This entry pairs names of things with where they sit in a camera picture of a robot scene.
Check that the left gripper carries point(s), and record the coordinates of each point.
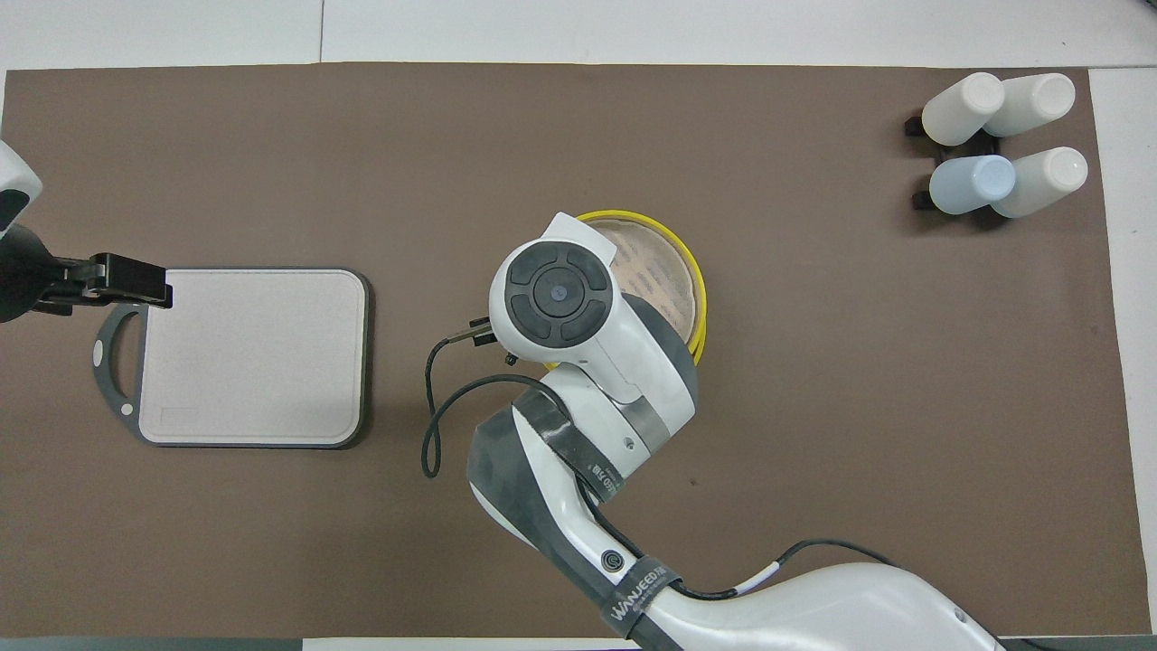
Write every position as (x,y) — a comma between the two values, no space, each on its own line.
(23,276)

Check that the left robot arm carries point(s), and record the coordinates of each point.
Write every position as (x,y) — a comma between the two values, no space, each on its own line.
(14,179)

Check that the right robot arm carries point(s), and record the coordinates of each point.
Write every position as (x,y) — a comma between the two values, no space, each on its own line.
(633,371)

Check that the yellow round steamer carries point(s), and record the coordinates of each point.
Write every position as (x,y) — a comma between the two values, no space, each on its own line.
(664,271)

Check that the white cutting board grey rim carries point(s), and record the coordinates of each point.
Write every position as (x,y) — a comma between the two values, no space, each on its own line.
(253,357)

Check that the black bottle rack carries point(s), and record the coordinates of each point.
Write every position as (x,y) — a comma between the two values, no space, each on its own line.
(913,126)

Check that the white plastic bottle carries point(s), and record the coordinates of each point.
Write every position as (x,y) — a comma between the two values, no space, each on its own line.
(960,108)
(1035,101)
(1041,181)

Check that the light blue plastic bottle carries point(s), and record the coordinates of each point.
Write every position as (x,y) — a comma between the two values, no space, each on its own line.
(972,184)

